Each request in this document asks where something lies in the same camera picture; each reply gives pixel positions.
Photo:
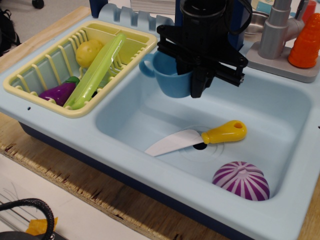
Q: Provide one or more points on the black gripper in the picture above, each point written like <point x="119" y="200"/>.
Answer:
<point x="201" y="44"/>

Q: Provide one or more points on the blue plastic cup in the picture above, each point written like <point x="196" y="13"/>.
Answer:
<point x="163" y="68"/>

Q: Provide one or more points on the light blue toy sink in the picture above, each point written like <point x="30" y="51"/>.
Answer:
<point x="282" y="117"/>

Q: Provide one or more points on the pale yellow drying rack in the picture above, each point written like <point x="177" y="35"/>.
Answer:
<point x="54" y="65"/>

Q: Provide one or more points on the steel bowl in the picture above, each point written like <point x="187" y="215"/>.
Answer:
<point x="257" y="23"/>

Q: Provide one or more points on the grey toy faucet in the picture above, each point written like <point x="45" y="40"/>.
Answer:
<point x="270" y="54"/>

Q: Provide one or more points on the green plastic celery stick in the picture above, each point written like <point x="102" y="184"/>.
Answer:
<point x="95" y="73"/>

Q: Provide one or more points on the light blue plate holder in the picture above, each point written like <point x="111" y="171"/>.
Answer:
<point x="126" y="17"/>

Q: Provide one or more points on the yellow toy potato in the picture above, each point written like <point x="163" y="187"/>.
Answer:
<point x="87" y="52"/>

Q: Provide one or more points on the orange toy carrot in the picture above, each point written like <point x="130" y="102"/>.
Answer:
<point x="305" y="51"/>

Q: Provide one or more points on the purple striped toy onion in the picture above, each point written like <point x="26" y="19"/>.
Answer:
<point x="242" y="179"/>

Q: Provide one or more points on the purple toy eggplant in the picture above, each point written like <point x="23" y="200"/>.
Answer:
<point x="61" y="93"/>

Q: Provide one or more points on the black chair wheel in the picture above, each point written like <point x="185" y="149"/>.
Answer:
<point x="38" y="4"/>

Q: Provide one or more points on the black bag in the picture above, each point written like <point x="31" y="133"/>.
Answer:
<point x="8" y="35"/>

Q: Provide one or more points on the yellow tape piece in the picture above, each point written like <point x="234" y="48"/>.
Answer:
<point x="37" y="227"/>

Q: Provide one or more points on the yellow handled toy knife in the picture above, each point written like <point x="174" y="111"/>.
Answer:
<point x="232" y="131"/>

